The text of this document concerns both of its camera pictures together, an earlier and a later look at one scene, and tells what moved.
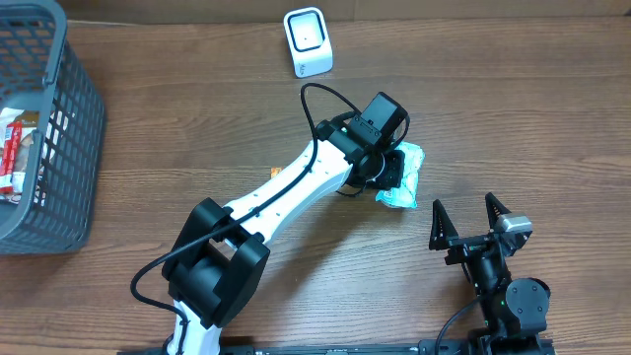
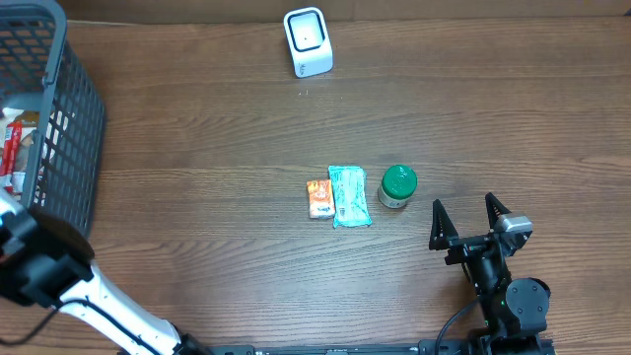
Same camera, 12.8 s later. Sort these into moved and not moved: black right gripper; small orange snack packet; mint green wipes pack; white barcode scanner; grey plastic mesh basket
Moved: mint green wipes pack; small orange snack packet
Not moved: grey plastic mesh basket; black right gripper; white barcode scanner
